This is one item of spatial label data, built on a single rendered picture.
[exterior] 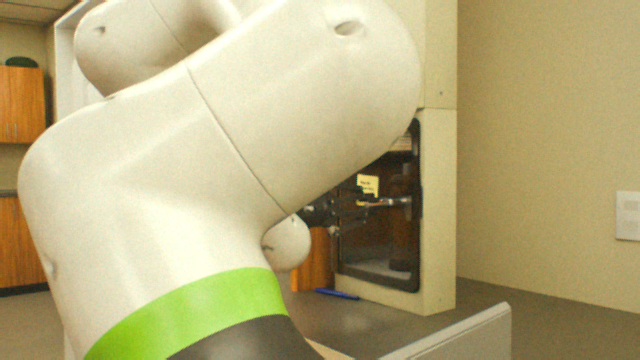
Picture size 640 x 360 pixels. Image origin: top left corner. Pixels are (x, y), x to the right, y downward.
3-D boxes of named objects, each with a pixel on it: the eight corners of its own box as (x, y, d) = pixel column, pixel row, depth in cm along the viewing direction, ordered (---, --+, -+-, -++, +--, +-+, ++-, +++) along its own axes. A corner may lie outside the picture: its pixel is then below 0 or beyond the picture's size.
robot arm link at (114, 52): (141, -6, 65) (133, -31, 75) (49, 55, 65) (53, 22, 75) (226, 109, 77) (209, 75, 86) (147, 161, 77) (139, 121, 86)
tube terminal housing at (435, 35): (399, 277, 168) (399, 15, 164) (491, 298, 143) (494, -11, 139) (334, 290, 153) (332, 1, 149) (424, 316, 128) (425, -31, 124)
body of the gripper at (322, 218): (316, 229, 116) (350, 225, 122) (312, 188, 116) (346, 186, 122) (295, 231, 122) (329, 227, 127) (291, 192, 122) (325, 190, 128)
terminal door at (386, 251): (335, 272, 152) (334, 123, 150) (419, 294, 128) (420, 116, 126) (333, 273, 151) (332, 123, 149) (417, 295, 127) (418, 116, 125)
